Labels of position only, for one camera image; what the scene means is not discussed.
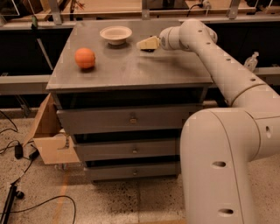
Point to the middle grey drawer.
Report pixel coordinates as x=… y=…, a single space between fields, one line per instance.
x=143 y=148

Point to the bottom grey drawer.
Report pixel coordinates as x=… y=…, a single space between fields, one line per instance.
x=132 y=171

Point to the clear plastic bottle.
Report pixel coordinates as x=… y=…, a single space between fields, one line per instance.
x=251 y=62

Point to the orange ball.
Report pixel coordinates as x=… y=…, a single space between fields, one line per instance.
x=84 y=58

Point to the black power adapter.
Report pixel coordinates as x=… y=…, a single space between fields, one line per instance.
x=19 y=151

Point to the open cardboard box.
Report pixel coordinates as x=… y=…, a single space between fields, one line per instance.
x=54 y=145

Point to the top grey drawer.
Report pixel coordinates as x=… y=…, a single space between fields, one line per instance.
x=105 y=120

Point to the grey drawer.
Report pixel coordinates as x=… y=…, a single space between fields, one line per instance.
x=105 y=120
x=143 y=148
x=132 y=171

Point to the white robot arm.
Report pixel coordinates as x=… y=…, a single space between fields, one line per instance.
x=217 y=144

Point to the black tripod leg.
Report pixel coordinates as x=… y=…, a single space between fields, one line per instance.
x=13 y=194

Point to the grey drawer cabinet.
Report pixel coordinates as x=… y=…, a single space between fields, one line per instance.
x=124 y=76

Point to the white bowl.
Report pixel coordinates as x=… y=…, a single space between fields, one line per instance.
x=116 y=35

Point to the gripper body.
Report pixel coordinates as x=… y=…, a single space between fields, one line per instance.
x=164 y=41

